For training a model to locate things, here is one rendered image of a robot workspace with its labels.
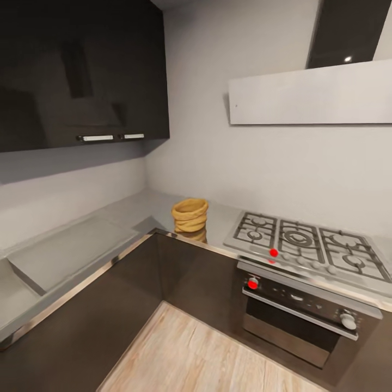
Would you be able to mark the oven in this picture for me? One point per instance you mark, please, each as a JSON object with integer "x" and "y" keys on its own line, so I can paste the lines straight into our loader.
{"x": 318, "y": 331}

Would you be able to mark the range hood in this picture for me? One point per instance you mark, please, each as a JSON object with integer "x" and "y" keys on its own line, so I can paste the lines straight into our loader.
{"x": 343, "y": 84}

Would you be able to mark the cabinet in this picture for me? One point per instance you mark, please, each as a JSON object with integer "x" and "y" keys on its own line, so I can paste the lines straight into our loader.
{"x": 80, "y": 73}

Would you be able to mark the burner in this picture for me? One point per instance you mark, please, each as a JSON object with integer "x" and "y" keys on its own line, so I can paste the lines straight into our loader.
{"x": 340, "y": 255}

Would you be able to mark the popcorn bag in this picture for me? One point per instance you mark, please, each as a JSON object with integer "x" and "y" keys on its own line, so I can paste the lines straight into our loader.
{"x": 190, "y": 215}

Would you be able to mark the drop in sink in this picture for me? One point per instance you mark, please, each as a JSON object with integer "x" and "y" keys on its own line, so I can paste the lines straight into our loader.
{"x": 36, "y": 271}

